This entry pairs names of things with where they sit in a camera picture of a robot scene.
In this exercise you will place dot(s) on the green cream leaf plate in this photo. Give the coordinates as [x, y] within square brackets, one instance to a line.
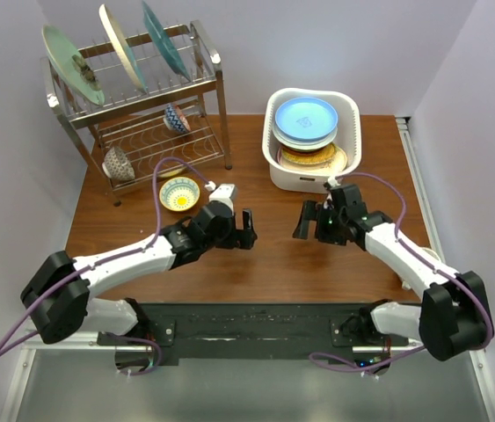
[337, 164]

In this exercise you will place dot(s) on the white scalloped plate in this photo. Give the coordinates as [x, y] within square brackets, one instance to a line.
[283, 138]
[307, 149]

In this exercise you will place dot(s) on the grey patterned bowl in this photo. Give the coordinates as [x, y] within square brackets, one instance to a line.
[117, 166]

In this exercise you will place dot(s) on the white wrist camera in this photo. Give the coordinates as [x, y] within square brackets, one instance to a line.
[224, 193]
[330, 185]

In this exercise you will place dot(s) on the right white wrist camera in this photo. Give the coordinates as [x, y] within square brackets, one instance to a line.
[330, 185]

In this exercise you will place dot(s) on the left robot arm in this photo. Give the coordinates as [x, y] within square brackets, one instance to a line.
[63, 297]

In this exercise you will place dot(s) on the blue plate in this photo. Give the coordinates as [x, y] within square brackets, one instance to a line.
[306, 118]

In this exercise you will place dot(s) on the light green plate in rack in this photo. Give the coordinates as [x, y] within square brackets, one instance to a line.
[71, 66]

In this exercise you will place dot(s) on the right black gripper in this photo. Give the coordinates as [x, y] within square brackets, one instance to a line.
[309, 212]

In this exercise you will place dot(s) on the yellow black patterned plate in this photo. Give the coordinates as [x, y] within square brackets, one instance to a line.
[305, 159]

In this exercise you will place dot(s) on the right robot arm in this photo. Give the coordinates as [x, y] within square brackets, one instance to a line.
[453, 315]

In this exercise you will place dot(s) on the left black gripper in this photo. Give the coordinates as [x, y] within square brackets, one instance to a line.
[240, 238]

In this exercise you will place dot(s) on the cream rimmed teal plate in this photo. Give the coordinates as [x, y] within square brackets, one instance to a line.
[122, 48]

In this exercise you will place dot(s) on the white plastic bin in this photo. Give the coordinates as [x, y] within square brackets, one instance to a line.
[348, 138]

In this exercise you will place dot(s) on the blue zigzag patterned bowl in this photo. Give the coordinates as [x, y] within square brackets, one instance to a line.
[175, 120]

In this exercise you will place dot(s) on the small teal patterned bowl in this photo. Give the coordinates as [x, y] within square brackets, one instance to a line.
[179, 194]

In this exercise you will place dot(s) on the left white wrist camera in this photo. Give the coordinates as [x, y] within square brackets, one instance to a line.
[224, 193]

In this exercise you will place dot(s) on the steel two-tier dish rack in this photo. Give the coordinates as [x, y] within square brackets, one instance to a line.
[134, 121]

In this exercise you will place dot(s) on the white paper cup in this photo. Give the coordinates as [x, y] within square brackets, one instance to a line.
[429, 256]

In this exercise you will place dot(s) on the dark teal plate in rack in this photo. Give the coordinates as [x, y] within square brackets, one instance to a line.
[163, 42]

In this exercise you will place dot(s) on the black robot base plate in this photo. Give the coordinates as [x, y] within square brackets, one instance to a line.
[260, 331]

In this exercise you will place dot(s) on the woven bamboo tray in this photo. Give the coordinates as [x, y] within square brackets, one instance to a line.
[331, 151]

